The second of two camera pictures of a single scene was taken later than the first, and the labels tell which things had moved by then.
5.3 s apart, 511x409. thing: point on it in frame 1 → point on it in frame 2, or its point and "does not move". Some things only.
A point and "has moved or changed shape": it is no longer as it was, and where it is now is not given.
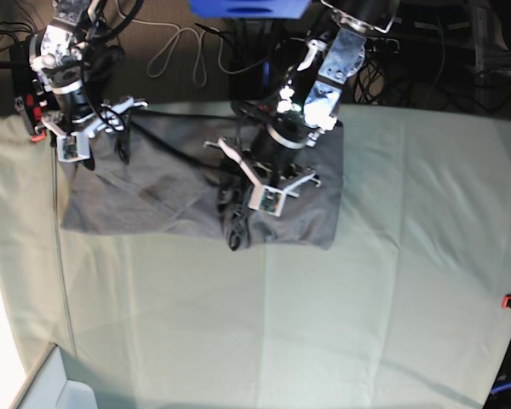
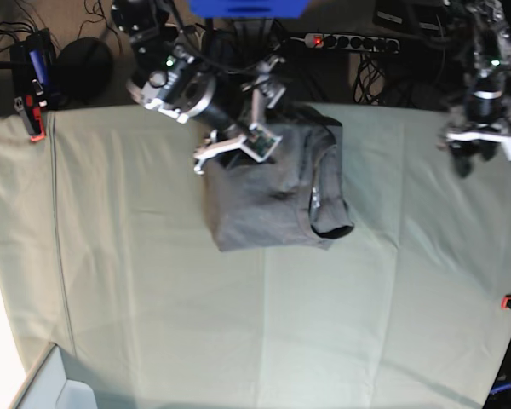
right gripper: (275, 153) → (483, 106)
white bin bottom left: (48, 387) does not move
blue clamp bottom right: (507, 385) does not move
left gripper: (73, 106) → (220, 114)
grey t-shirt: (172, 184) has moved or changed shape
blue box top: (249, 8) does not move
